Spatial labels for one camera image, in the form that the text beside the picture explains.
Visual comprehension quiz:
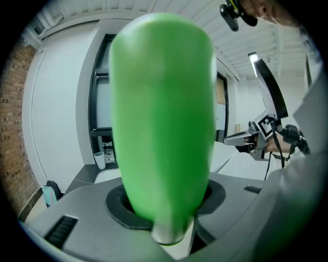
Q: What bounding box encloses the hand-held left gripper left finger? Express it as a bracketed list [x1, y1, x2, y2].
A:
[24, 179, 180, 262]

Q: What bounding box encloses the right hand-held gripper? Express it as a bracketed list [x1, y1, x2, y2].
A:
[222, 112, 282, 162]

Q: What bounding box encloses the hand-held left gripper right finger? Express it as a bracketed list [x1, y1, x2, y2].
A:
[189, 172, 316, 262]

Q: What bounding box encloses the green detergent bottle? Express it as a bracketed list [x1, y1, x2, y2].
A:
[109, 12, 217, 246]

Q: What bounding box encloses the person's right forearm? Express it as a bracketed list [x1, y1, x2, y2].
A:
[265, 135, 285, 153]

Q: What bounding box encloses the white rectangular bathtub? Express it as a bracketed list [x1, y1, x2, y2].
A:
[210, 140, 282, 181]

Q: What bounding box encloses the white sink basin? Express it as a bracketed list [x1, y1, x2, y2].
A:
[94, 167, 121, 184]

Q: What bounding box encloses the tall white cup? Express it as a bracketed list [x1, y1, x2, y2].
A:
[93, 151, 106, 170]

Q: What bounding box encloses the person's white shirt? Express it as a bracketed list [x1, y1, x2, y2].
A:
[263, 74, 328, 195]

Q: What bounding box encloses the ceiling light strip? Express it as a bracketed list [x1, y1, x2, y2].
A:
[247, 51, 259, 77]

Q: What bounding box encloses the person's face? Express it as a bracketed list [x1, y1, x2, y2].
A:
[242, 0, 302, 28]

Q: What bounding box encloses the black glass door frame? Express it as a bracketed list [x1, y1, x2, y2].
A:
[215, 71, 231, 142]

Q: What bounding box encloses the brown wall board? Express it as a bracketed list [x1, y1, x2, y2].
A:
[216, 76, 226, 105]

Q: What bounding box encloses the black metal mirror shelf frame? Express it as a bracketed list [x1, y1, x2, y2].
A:
[88, 33, 117, 170]

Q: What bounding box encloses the black head-mounted camera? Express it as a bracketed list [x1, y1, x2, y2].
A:
[219, 0, 258, 32]

